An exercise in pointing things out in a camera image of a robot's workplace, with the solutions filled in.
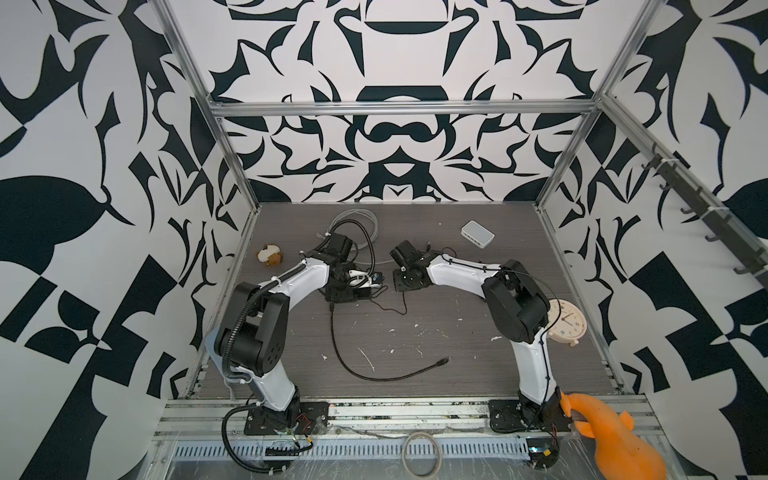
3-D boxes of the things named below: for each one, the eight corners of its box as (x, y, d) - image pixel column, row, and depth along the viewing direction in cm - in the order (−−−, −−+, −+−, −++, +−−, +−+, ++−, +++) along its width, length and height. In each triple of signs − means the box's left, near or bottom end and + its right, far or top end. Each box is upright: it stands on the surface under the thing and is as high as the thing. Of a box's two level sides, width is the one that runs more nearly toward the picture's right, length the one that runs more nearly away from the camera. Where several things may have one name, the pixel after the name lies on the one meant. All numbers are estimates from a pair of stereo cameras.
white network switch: (481, 250, 109) (482, 246, 107) (458, 233, 114) (459, 229, 112) (493, 239, 113) (495, 234, 111) (471, 223, 117) (472, 219, 115)
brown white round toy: (257, 265, 105) (254, 260, 102) (262, 248, 109) (260, 243, 107) (280, 265, 105) (278, 260, 102) (285, 248, 109) (282, 243, 107)
